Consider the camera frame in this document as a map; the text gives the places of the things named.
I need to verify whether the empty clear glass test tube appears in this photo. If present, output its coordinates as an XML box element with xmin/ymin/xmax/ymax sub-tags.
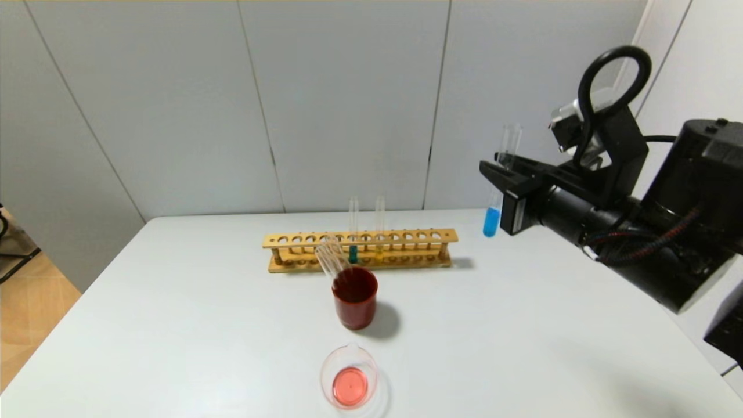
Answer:
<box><xmin>319</xmin><ymin>238</ymin><xmax>347</xmax><ymax>279</ymax></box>
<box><xmin>314</xmin><ymin>243</ymin><xmax>340</xmax><ymax>279</ymax></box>

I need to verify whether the red cup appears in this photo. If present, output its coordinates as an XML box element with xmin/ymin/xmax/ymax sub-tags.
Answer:
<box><xmin>331</xmin><ymin>268</ymin><xmax>379</xmax><ymax>331</ymax></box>

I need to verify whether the blue liquid glass test tube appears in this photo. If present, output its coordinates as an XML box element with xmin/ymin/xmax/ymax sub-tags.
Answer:
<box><xmin>483</xmin><ymin>124</ymin><xmax>523</xmax><ymax>238</ymax></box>
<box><xmin>349</xmin><ymin>196</ymin><xmax>359</xmax><ymax>263</ymax></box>

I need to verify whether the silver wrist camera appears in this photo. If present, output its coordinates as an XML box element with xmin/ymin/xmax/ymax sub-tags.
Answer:
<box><xmin>550</xmin><ymin>87</ymin><xmax>616</xmax><ymax>154</ymax></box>

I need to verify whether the clear glass beaker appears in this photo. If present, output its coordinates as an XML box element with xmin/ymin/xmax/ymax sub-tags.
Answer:
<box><xmin>320</xmin><ymin>343</ymin><xmax>391</xmax><ymax>417</ymax></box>

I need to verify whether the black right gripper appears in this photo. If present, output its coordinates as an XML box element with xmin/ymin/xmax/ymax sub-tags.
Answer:
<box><xmin>479</xmin><ymin>152</ymin><xmax>592</xmax><ymax>247</ymax></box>

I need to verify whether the black looped camera cable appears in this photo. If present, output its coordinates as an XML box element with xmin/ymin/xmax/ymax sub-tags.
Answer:
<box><xmin>578</xmin><ymin>45</ymin><xmax>677</xmax><ymax>169</ymax></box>

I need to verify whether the black metal stand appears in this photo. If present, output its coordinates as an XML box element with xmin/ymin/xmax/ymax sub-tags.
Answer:
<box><xmin>0</xmin><ymin>203</ymin><xmax>41</xmax><ymax>285</ymax></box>

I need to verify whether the wooden test tube rack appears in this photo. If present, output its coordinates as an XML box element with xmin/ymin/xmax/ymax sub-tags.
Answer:
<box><xmin>262</xmin><ymin>228</ymin><xmax>459</xmax><ymax>273</ymax></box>

